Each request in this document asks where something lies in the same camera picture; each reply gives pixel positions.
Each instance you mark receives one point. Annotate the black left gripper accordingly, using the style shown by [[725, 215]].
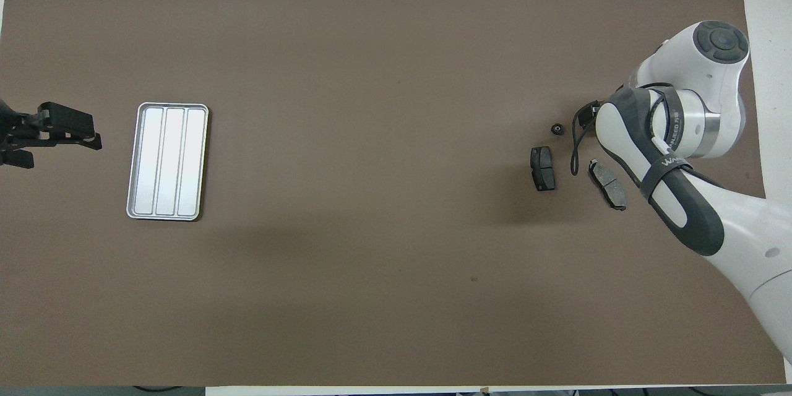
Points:
[[12, 130]]

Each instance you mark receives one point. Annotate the short dark grey brake pad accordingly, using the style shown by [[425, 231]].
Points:
[[543, 168]]

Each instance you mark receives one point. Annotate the long dark grey brake pad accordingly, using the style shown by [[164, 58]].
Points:
[[607, 185]]

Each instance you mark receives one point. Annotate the small black bearing gear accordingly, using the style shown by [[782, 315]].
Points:
[[557, 129]]

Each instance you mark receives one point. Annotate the brown table mat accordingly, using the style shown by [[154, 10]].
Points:
[[371, 260]]

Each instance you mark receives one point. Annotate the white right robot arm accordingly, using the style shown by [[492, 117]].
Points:
[[680, 55]]

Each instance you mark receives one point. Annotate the silver metal tray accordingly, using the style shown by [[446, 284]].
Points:
[[167, 161]]

